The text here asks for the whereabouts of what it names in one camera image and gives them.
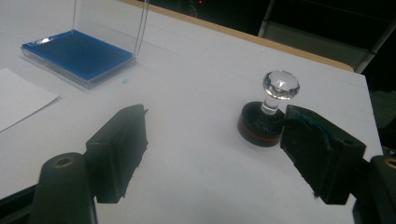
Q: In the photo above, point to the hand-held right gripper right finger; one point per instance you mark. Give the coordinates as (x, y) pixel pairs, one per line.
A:
(320, 155)

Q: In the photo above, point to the blue ink pad clear case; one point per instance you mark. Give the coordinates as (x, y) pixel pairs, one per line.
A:
(77, 53)

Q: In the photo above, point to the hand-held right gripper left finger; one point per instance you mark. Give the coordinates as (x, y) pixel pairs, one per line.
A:
(115, 155)

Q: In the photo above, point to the white paper sheet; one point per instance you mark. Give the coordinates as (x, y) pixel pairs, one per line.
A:
(21, 99)

